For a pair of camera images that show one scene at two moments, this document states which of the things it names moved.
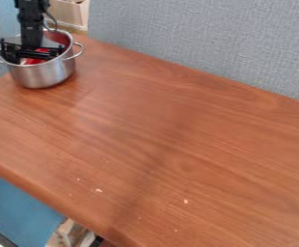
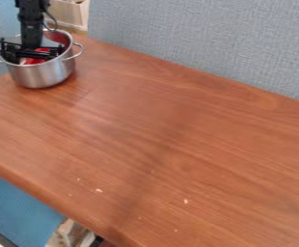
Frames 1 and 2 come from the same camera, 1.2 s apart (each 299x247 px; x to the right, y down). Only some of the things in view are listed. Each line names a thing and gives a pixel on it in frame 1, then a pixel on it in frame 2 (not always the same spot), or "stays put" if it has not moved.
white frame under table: (71, 234) stays put
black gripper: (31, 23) stays put
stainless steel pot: (52, 73) → (13, 39)
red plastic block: (35, 60) stays put
